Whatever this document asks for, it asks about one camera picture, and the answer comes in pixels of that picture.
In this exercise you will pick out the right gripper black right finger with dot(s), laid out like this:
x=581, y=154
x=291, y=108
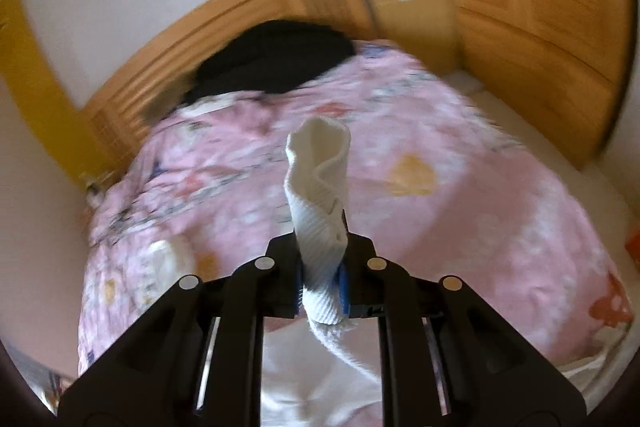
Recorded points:
x=447, y=357

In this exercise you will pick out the pink patterned bed quilt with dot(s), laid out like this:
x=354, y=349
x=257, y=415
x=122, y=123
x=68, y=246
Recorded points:
x=437, y=188

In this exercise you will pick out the white knitted garment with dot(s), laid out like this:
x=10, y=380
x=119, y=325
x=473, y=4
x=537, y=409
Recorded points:
x=321, y=369

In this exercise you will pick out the wooden wardrobe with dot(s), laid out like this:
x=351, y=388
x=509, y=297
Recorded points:
x=563, y=65

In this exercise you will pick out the wooden headboard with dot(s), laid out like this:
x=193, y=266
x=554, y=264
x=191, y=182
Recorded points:
x=115, y=110

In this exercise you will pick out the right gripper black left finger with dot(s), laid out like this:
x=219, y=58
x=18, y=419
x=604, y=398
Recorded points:
x=195, y=357

